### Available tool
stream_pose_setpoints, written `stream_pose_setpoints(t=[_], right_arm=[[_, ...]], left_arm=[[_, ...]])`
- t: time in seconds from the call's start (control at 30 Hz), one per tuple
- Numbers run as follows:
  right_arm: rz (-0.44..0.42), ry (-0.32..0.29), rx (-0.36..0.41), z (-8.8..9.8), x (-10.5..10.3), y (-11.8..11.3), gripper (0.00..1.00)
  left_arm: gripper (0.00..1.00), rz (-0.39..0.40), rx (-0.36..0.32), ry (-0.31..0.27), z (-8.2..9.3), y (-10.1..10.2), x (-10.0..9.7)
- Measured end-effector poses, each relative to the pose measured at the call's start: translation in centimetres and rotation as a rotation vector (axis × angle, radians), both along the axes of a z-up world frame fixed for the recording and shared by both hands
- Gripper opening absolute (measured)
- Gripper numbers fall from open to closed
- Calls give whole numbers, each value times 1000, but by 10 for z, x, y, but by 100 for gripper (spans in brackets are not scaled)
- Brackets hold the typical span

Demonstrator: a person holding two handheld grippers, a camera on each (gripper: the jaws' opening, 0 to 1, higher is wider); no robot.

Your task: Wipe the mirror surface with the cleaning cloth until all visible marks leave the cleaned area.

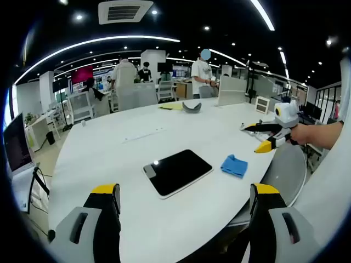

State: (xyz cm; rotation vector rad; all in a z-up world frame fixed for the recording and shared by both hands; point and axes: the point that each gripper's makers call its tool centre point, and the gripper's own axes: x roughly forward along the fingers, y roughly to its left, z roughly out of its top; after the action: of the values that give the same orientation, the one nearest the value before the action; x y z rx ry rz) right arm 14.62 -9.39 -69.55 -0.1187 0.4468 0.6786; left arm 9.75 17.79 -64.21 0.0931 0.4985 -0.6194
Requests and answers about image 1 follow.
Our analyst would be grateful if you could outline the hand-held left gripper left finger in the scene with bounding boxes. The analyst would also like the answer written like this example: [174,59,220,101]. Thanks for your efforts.
[48,183,122,263]

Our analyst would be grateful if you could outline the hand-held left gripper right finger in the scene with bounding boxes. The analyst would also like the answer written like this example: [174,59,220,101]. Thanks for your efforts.
[248,182,322,263]

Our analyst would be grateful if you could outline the blue cleaning cloth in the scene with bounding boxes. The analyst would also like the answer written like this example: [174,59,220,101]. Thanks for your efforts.
[220,154,248,179]

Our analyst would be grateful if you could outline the person's right hand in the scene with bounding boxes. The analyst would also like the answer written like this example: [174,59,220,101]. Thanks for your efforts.
[290,124,312,146]

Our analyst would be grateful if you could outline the white controller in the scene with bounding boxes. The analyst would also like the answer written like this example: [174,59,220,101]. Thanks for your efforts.
[240,123,264,141]

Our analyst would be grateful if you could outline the small white louvred box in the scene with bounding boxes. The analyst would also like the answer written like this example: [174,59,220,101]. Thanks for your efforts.
[254,96,269,115]

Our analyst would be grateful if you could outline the grey round-back chair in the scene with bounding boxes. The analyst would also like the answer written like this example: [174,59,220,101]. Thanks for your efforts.
[259,142,307,207]

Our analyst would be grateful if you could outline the black tripod stand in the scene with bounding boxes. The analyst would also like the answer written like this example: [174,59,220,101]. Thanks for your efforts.
[247,61,270,105]

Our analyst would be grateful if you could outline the grey desk partition screen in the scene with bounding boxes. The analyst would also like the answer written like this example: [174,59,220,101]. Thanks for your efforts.
[218,75,247,107]

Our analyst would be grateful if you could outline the grey headset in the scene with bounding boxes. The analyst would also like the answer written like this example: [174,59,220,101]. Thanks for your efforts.
[182,101,203,114]

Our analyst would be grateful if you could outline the yellow paper sheet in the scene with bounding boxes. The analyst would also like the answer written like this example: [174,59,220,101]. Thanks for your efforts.
[158,103,184,111]

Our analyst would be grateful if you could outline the straight ceiling light strip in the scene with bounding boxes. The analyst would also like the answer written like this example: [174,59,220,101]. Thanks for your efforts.
[250,0,276,32]

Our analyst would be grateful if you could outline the white cabinet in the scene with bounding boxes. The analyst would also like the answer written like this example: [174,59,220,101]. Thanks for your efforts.
[26,115,60,153]

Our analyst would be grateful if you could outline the computer monitor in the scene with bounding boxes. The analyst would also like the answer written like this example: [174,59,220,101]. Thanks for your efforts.
[2,112,36,176]

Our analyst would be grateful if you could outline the white mesh office chair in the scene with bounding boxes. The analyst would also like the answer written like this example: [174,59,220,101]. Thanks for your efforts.
[68,92,94,122]

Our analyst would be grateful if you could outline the translucent grey chair back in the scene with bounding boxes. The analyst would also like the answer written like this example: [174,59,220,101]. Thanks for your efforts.
[117,82,158,111]

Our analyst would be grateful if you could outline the ceiling air conditioner unit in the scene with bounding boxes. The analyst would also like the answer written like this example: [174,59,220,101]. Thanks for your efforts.
[98,0,154,25]

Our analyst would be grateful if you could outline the curved ceiling light strip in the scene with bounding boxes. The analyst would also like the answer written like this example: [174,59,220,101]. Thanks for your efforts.
[15,35,181,84]

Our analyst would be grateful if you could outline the red wall screen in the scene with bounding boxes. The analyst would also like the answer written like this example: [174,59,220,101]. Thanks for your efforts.
[71,65,94,83]

